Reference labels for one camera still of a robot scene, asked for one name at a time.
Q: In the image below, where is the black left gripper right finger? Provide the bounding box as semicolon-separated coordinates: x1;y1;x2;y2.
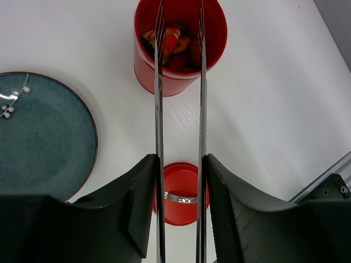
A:
205;155;350;262

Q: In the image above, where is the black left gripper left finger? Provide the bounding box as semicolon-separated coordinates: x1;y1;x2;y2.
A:
1;154;156;262

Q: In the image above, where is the red tin lid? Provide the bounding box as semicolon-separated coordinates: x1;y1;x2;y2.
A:
164;162;198;226

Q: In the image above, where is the red white shrimp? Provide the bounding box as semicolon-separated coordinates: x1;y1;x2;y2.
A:
141;27;181;57

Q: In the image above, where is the red sausage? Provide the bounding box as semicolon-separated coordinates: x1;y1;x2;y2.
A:
188;39;202;70

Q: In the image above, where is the blue ceramic plate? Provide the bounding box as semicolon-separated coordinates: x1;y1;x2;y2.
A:
1;72;98;201

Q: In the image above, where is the red cylindrical tin container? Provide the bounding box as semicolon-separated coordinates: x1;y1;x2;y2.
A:
134;1;228;96

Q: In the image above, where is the braised pork piece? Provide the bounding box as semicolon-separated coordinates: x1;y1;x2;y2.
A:
165;53;189;72

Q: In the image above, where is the dark octopus tentacle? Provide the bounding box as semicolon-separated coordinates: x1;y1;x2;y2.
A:
171;23;188;36

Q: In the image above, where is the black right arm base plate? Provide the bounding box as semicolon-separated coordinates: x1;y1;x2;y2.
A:
307;173;350;201

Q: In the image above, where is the aluminium mounting rail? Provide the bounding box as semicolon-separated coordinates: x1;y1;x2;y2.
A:
290;152;350;204

